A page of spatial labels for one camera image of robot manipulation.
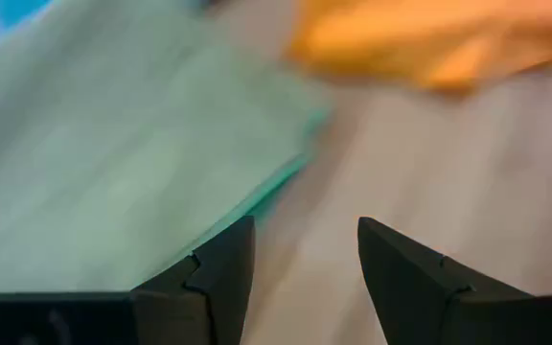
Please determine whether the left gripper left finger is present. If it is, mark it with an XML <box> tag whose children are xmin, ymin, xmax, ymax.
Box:
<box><xmin>0</xmin><ymin>215</ymin><xmax>257</xmax><ymax>345</ymax></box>

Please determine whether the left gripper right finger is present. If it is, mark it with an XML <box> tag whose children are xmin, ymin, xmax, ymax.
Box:
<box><xmin>356</xmin><ymin>216</ymin><xmax>552</xmax><ymax>345</ymax></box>

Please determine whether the green microfiber towel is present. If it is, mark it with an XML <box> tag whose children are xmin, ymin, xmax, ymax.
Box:
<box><xmin>0</xmin><ymin>0</ymin><xmax>331</xmax><ymax>293</ymax></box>

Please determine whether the blue microfiber towel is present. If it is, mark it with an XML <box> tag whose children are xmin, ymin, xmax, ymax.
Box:
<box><xmin>0</xmin><ymin>0</ymin><xmax>55</xmax><ymax>30</ymax></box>

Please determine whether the orange microfiber towel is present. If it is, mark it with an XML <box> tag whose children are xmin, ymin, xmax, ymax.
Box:
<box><xmin>285</xmin><ymin>0</ymin><xmax>552</xmax><ymax>95</ymax></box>

